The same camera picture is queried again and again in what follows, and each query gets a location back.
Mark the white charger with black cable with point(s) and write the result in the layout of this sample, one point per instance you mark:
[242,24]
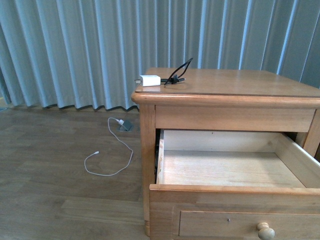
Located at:
[154,80]

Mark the wooden drawer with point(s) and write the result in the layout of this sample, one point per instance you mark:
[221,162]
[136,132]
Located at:
[234,185]

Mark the grey floor socket box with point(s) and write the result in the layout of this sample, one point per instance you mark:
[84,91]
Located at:
[126,127]

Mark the light wooden nightstand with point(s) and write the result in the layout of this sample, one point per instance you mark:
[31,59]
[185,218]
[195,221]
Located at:
[225,100]

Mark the white plug adapter on floor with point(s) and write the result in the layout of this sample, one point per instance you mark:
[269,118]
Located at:
[120,122]

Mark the light blue pleated curtain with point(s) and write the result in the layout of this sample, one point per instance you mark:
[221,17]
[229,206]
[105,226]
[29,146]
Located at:
[88,52]

